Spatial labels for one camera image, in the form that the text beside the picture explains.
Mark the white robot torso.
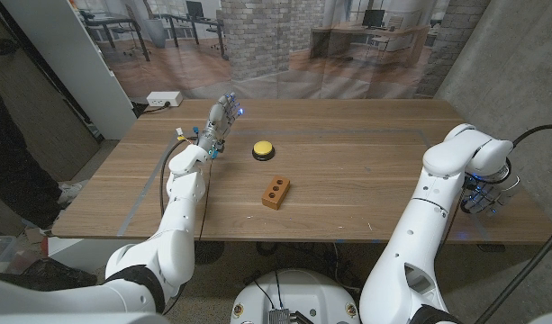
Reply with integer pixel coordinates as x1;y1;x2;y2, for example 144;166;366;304
230;268;361;324

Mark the yellow push button black base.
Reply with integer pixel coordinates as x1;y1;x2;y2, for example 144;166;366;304
251;139;276;162

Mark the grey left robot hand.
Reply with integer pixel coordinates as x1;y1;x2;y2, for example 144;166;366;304
196;92;244;159

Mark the clear plastic bin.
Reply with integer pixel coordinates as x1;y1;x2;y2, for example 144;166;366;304
0;233;42;275

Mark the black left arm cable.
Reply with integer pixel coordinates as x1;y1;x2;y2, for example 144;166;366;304
158;138;199;220

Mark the black bag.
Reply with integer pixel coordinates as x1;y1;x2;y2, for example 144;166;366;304
0;256;99;292

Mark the black door handle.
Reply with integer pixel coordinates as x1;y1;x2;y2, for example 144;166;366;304
0;38;21;58

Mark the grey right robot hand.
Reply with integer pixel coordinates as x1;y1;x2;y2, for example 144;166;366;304
459;175;522;216

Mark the wooden block with three holes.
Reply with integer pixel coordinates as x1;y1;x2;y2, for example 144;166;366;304
261;175;292;212

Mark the black round floor object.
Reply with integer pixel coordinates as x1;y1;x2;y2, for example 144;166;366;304
194;240;226;266

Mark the printed office backdrop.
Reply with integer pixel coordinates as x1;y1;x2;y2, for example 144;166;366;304
70;0;493;100

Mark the person in dark clothes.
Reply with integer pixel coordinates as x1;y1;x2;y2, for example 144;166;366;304
0;78;63;230

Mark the black power strip cable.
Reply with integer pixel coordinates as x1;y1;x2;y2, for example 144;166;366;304
131;101;173;117

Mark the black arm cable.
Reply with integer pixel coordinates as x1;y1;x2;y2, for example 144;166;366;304
158;138;199;220
473;123;552;324

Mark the grey white shoe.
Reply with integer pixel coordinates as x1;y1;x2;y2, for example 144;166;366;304
58;179;90;209

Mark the white leaning panel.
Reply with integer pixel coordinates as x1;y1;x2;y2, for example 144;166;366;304
0;0;138;140

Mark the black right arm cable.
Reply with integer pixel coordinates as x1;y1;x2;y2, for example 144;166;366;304
473;123;552;324

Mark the white power strip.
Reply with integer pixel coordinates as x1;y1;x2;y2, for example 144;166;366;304
146;91;184;108

